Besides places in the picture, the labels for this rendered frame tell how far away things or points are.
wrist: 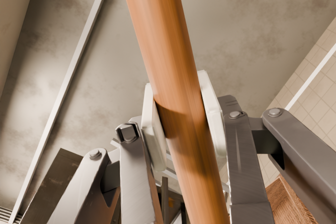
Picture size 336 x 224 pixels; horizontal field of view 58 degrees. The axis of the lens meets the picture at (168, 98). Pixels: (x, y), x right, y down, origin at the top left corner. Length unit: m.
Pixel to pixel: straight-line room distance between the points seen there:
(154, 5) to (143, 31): 0.02
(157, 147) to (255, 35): 3.60
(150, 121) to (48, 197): 1.66
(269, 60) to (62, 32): 2.47
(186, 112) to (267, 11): 3.56
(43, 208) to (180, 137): 1.59
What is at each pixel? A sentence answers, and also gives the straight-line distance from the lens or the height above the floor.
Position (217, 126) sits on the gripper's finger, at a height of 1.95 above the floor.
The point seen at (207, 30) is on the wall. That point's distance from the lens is 3.63.
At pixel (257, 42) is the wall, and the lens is 3.78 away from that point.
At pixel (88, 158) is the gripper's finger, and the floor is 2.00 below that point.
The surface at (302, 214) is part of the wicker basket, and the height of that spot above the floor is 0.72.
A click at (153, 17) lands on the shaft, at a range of 0.17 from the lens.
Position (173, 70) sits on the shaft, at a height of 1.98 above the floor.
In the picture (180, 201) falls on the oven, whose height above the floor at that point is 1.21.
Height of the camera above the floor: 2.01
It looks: 12 degrees down
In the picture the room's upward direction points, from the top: 65 degrees counter-clockwise
